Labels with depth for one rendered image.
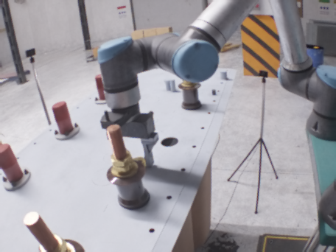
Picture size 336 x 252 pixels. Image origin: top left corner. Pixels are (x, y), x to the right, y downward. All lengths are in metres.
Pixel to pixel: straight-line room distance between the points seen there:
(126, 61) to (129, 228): 0.38
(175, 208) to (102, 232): 0.19
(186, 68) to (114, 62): 0.18
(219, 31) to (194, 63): 0.10
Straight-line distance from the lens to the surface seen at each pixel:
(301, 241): 1.85
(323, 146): 1.00
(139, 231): 0.56
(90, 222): 0.62
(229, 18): 0.54
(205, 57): 0.49
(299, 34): 0.98
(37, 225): 0.37
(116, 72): 0.58
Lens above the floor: 1.80
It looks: 29 degrees down
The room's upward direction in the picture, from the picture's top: 8 degrees counter-clockwise
